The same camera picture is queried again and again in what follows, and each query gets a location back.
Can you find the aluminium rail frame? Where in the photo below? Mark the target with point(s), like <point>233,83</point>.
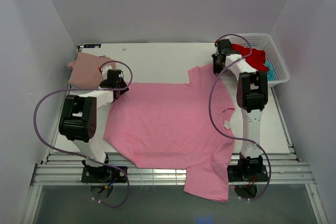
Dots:
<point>157,196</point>

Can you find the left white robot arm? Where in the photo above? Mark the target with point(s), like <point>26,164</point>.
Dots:
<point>78,121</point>

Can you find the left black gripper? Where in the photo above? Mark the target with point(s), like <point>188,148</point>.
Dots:
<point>123,86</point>

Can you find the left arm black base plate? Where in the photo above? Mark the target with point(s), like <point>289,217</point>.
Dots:
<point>103,174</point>

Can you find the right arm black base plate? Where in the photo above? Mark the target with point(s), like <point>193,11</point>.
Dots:
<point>248,169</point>

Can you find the blue label sticker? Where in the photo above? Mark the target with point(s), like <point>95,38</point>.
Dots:
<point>91,46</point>

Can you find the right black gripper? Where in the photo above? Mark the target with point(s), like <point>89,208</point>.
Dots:
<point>216,70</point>

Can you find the folded dusty pink t shirt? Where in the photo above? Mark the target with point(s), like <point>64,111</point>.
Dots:
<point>85,70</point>

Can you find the white plastic mesh basket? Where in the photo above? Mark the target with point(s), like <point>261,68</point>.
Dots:
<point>265,42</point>

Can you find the red t shirt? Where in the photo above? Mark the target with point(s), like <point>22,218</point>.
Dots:
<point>257,58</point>

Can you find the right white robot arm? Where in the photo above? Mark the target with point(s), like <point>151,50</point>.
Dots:
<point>251,97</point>

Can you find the teal t shirt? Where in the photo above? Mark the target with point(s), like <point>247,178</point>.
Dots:
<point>270,73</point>

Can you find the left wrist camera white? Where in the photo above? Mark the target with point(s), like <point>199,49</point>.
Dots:
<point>104,71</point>

